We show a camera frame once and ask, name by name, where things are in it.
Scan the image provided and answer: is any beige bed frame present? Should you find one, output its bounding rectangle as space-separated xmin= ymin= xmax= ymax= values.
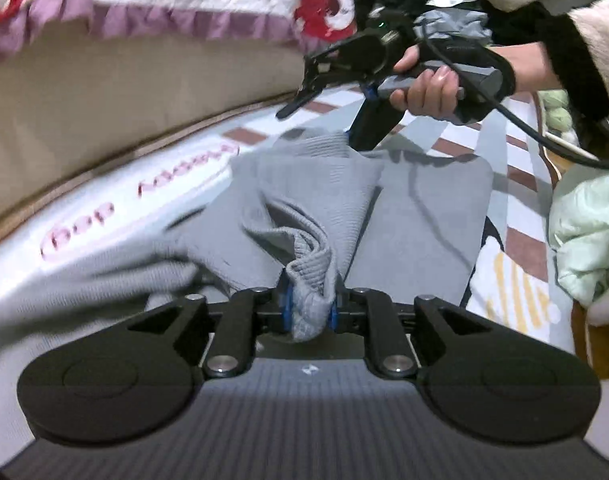
xmin=0 ymin=25 xmax=335 ymax=241

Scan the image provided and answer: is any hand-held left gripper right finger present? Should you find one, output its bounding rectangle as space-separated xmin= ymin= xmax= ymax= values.
xmin=329 ymin=285 xmax=491 ymax=380

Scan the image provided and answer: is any light green garment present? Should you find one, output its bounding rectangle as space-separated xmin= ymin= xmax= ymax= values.
xmin=549 ymin=162 xmax=609 ymax=306

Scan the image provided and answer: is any grey ribbed shirt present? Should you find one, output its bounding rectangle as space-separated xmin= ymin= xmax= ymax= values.
xmin=0 ymin=127 xmax=495 ymax=411

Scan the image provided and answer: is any checkered rug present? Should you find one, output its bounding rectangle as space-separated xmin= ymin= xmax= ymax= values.
xmin=0 ymin=80 xmax=605 ymax=381

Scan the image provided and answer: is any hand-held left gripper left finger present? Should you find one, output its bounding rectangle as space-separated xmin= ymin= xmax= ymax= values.
xmin=127 ymin=280 xmax=292 ymax=380

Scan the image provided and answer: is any person's right hand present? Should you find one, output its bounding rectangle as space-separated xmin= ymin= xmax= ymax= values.
xmin=389 ymin=45 xmax=459 ymax=122

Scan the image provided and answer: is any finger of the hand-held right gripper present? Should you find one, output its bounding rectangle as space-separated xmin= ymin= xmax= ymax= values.
xmin=276 ymin=67 xmax=335 ymax=120
xmin=347 ymin=85 xmax=405 ymax=152

